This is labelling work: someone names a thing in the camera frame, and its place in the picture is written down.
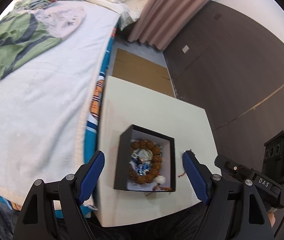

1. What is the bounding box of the cream fabric pouch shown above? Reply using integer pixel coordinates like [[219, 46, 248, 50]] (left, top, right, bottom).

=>
[[155, 175, 166, 184]]

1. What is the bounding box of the brown wooden bead bracelet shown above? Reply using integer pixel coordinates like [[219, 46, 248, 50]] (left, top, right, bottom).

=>
[[128, 139, 163, 185]]

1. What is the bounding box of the blue bead jewelry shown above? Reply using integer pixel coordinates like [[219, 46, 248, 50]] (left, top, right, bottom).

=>
[[130, 149, 153, 176]]

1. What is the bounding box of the black jewelry box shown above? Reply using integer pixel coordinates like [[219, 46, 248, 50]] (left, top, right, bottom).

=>
[[114, 125, 176, 192]]

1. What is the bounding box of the person right hand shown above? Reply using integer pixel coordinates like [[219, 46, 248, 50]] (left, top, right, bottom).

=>
[[268, 211, 276, 227]]

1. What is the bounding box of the bed with white blanket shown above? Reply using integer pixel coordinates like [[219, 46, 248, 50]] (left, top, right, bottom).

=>
[[0, 1, 119, 210]]

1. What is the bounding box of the white low table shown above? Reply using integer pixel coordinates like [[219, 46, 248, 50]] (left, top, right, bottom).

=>
[[95, 76, 219, 227]]

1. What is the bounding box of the flattened cardboard sheet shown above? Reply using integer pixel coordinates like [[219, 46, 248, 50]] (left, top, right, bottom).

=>
[[112, 49, 175, 98]]

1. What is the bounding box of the green striped garment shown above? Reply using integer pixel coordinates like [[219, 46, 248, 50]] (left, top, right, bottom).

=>
[[0, 12, 62, 80]]

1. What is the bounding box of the pale patterned garment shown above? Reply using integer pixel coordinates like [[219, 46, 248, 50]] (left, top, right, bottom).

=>
[[14, 0, 87, 41]]

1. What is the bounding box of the pink curtain right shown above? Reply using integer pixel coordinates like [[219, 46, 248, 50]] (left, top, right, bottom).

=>
[[128, 0, 209, 50]]

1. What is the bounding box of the white wall socket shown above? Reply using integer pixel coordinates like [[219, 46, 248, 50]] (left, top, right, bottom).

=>
[[182, 45, 189, 53]]

